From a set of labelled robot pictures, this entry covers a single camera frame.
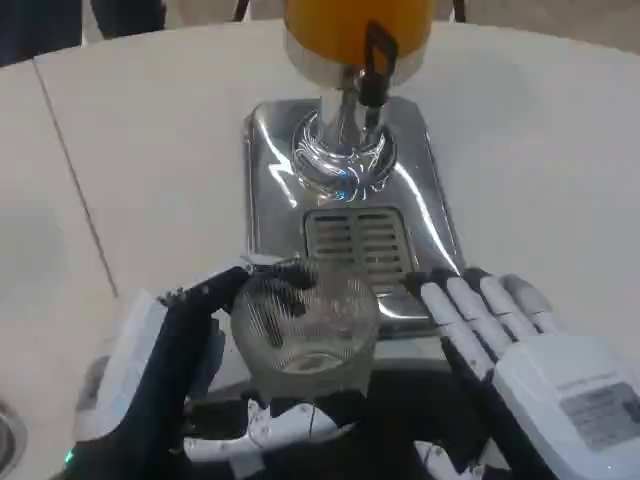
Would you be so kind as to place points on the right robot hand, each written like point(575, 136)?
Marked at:
point(550, 380)

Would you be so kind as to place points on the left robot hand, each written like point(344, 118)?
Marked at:
point(165, 360)

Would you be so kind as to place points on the clear ribbed glass cup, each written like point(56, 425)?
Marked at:
point(305, 325)

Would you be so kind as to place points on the round steel counter fitting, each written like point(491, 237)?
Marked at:
point(11, 434)

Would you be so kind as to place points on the steel drip tray grid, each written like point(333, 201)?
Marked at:
point(356, 240)

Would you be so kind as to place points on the dark background object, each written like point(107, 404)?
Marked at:
point(37, 27)

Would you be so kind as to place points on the orange juice dispenser steel base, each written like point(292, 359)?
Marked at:
point(345, 45)

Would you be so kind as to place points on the black dispenser tap lever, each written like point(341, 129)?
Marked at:
point(376, 60)

